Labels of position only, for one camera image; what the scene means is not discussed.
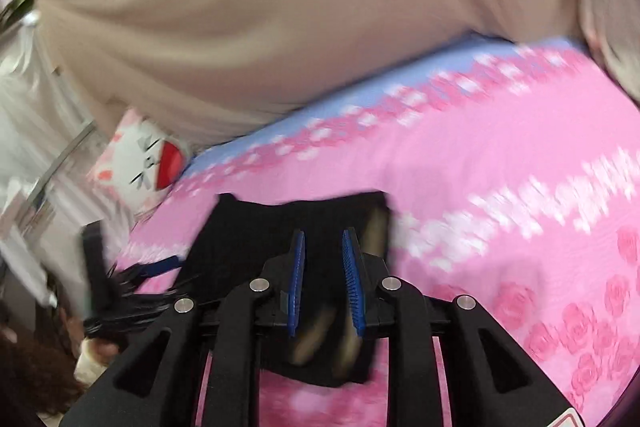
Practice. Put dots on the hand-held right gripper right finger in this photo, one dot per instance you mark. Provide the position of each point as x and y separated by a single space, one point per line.
352 292

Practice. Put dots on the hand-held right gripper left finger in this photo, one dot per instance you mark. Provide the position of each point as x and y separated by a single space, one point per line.
296 287

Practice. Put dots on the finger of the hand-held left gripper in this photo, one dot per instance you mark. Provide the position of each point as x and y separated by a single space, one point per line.
162 265
140 307

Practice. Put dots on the black pants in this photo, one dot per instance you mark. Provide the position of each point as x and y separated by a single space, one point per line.
240 247

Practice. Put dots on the white cat face pillow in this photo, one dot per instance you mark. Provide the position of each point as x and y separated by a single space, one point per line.
135 162

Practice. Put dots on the dark brown fuzzy cloth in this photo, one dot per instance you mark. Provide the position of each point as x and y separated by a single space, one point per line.
30 372

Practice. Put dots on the pink rose print bedsheet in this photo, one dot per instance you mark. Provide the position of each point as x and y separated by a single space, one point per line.
475 182

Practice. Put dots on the white satin curtain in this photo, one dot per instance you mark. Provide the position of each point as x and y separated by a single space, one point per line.
30 107

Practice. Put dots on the beige cloth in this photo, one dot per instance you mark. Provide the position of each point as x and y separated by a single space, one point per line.
275 7

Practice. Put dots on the cream floral cloth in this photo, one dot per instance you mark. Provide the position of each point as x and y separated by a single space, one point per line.
610 32

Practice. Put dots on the grey metal rail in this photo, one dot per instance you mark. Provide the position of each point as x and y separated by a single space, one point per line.
65 152

